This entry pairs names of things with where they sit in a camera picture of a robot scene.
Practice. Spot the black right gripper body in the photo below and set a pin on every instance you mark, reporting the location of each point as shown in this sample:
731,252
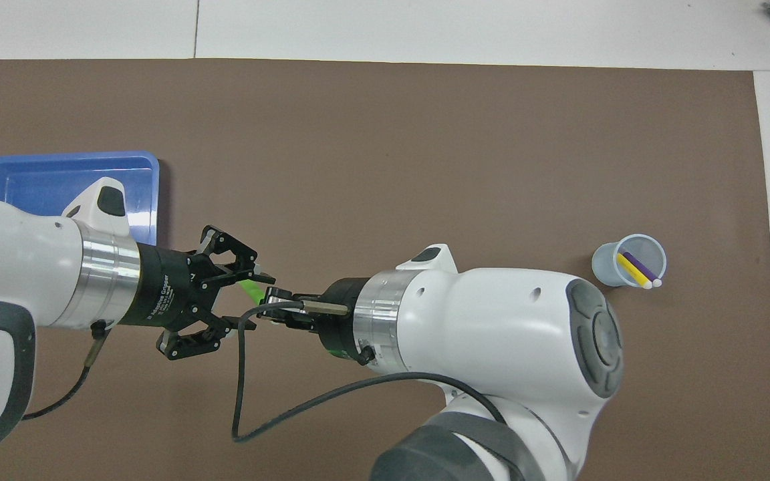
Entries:
338,327

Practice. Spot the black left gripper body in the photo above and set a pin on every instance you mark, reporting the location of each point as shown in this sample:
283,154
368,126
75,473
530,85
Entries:
171,290

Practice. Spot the green marker pen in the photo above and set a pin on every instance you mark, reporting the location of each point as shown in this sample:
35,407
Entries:
251,290

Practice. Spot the yellow marker pen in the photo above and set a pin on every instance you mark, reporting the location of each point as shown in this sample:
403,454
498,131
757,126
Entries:
633,270

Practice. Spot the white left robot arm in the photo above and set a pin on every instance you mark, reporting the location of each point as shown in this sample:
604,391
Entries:
17,267

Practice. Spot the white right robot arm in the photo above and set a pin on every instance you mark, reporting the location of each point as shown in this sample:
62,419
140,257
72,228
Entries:
492,321

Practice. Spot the blue plastic tray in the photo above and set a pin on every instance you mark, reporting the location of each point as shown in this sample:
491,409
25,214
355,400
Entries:
37,187

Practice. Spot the brown table mat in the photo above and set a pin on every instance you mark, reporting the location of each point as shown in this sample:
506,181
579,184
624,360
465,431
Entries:
425,167

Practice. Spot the clear plastic cup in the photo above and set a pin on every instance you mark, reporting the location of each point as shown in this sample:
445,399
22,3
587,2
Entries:
609,267

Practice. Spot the purple marker pen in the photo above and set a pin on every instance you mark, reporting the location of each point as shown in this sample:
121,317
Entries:
646,267

